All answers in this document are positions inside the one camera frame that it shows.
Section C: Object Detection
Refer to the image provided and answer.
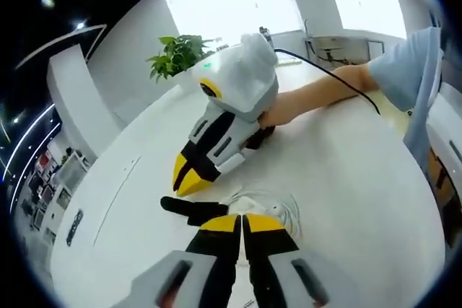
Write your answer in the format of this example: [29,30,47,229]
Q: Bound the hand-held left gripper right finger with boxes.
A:
[242,214,348,308]

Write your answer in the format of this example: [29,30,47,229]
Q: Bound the green potted plant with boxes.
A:
[146,35,216,84]

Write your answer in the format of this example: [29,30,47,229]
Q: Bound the black Velcro strap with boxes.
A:
[66,209,84,247]
[160,195,231,229]

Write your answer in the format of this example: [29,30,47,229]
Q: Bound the white desktop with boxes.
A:
[48,35,454,308]

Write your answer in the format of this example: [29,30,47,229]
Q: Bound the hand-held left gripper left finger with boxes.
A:
[123,214,243,308]

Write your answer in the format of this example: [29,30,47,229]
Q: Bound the white wired earphones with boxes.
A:
[225,187,308,241]

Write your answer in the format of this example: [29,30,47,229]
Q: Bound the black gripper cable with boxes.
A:
[272,47,382,116]

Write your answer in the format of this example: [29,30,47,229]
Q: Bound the person's light blue shirt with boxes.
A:
[367,15,448,145]

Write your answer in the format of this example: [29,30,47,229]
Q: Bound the grey frame table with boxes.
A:
[305,19,384,68]

